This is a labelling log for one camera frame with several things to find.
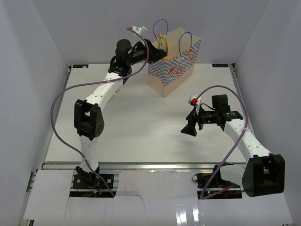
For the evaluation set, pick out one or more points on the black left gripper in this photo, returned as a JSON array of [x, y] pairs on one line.
[[154, 54]]

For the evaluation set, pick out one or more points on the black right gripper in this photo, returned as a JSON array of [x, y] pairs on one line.
[[190, 128]]

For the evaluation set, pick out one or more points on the yellow snack bar bottom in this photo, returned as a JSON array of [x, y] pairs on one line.
[[162, 43]]

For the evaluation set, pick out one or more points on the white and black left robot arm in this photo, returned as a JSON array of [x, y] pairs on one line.
[[88, 117]]

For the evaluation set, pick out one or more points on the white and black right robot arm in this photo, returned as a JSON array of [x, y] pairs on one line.
[[264, 173]]

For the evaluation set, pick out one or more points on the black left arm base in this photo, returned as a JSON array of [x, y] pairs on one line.
[[88, 180]]

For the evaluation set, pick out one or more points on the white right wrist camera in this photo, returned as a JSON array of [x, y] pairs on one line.
[[195, 101]]

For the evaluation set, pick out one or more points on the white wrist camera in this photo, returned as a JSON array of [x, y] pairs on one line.
[[195, 101], [139, 30]]

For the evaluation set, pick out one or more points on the checkered paper bag blue handles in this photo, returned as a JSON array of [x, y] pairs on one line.
[[169, 73]]

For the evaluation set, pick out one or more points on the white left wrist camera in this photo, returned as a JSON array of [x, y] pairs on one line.
[[139, 30]]

